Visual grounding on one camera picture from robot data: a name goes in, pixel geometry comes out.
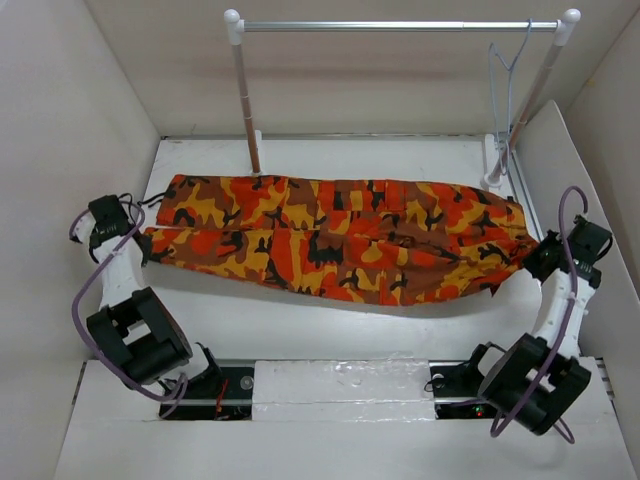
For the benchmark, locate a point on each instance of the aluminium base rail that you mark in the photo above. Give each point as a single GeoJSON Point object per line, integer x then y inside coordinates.
{"type": "Point", "coordinates": [387, 390]}

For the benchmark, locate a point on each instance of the aluminium side rail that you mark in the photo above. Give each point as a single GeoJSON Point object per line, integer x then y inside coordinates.
{"type": "Point", "coordinates": [522, 195]}

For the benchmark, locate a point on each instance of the orange camouflage trousers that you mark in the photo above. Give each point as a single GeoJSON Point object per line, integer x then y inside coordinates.
{"type": "Point", "coordinates": [381, 242]}

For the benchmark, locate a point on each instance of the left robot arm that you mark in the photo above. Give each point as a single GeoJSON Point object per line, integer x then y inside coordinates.
{"type": "Point", "coordinates": [122, 320]}

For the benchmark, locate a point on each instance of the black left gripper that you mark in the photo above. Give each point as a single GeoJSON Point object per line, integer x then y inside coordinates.
{"type": "Point", "coordinates": [147, 246]}

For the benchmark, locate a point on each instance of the white clothes rack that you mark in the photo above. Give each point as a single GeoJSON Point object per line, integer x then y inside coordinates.
{"type": "Point", "coordinates": [561, 29]}

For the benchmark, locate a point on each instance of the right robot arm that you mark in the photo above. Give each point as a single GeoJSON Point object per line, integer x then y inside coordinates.
{"type": "Point", "coordinates": [539, 377]}

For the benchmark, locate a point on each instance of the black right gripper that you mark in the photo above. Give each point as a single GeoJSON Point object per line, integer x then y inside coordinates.
{"type": "Point", "coordinates": [531, 261]}

